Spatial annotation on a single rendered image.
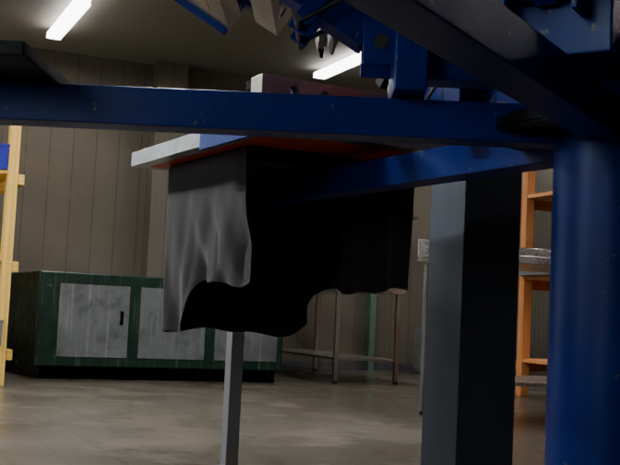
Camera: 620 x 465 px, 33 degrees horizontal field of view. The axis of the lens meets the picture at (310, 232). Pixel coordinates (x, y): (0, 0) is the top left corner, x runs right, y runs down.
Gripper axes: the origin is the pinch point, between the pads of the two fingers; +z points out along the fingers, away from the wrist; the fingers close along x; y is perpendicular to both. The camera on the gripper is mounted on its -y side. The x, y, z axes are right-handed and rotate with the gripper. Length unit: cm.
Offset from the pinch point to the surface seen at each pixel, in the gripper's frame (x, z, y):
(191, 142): 6.8, 25.5, -29.4
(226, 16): -46, 10, -46
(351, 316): 730, 82, 458
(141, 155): 40, 26, -29
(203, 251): 16, 50, -20
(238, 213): -5.5, 41.6, -21.9
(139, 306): 550, 79, 157
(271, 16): -55, 10, -41
